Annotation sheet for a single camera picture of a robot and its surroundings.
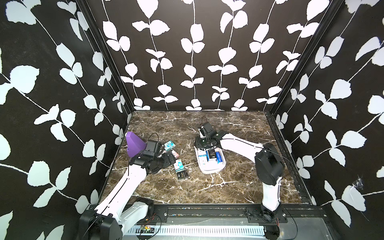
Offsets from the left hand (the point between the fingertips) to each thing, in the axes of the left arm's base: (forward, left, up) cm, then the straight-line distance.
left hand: (170, 159), depth 81 cm
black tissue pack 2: (-5, -6, -10) cm, 13 cm away
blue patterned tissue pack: (+4, -28, -7) cm, 29 cm away
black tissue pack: (+6, -24, -6) cm, 26 cm away
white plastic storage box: (-3, -22, -5) cm, 23 cm away
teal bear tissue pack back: (+15, +3, -9) cm, 18 cm away
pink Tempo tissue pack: (+8, -2, -9) cm, 12 cm away
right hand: (+12, -13, -1) cm, 18 cm away
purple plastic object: (+10, +21, +2) cm, 24 cm away
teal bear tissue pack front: (0, -4, -9) cm, 10 cm away
